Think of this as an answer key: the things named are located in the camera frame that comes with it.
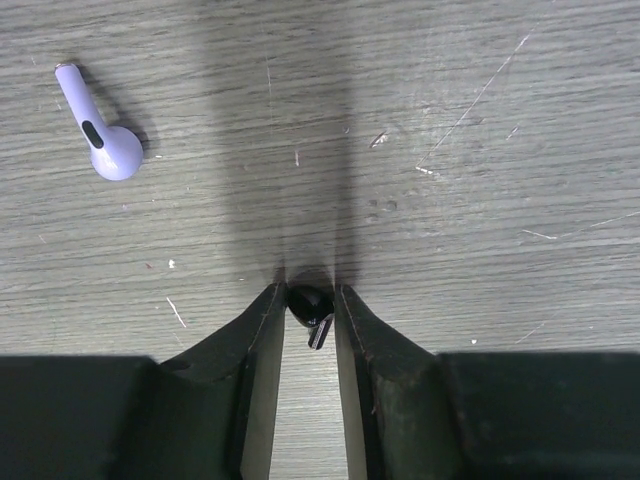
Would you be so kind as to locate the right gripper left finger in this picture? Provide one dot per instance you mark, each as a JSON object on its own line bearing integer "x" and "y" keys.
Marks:
{"x": 206, "y": 413}

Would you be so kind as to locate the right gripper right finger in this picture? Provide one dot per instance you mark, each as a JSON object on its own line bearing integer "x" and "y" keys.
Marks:
{"x": 411, "y": 414}

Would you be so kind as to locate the black earbud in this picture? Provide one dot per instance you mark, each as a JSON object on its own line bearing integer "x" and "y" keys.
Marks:
{"x": 314, "y": 309}

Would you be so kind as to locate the lilac earbud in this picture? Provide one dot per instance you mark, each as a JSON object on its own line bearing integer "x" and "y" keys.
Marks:
{"x": 115, "y": 152}

